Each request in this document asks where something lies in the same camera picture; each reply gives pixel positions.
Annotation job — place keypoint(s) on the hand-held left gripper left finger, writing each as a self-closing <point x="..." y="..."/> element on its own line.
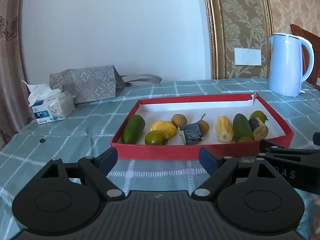
<point x="108" y="158"/>

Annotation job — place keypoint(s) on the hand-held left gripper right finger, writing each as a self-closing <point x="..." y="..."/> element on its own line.
<point x="210" y="160"/>

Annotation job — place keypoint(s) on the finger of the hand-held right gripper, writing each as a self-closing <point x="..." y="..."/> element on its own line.
<point x="317" y="140"/>
<point x="287" y="155"/>

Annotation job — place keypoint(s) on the brown longan with twig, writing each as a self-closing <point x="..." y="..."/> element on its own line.
<point x="203" y="127"/>

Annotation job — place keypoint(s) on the green cucumber piece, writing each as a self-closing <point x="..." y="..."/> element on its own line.
<point x="133" y="129"/>
<point x="242" y="126"/>

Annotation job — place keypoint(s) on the green tomato with calyx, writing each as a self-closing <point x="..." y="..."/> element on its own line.
<point x="258" y="115"/>

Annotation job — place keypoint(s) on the shallow red cardboard box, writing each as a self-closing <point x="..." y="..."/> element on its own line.
<point x="175" y="110"/>

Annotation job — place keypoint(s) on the white tissue pack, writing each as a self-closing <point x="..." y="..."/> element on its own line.
<point x="55" y="110"/>

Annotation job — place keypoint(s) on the grey patterned paper bag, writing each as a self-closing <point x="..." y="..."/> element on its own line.
<point x="87" y="82"/>

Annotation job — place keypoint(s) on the light blue electric kettle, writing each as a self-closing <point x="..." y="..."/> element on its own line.
<point x="285" y="65"/>

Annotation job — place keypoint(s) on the brown wooden chair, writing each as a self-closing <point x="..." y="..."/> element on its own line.
<point x="317" y="46"/>

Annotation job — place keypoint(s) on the beige patterned curtain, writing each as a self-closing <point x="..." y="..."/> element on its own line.
<point x="11" y="67"/>

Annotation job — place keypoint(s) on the white wall switch panel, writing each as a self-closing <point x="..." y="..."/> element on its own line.
<point x="247" y="56"/>

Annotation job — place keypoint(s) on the gold wall moulding frame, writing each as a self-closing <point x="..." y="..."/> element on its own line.
<point x="212" y="17"/>

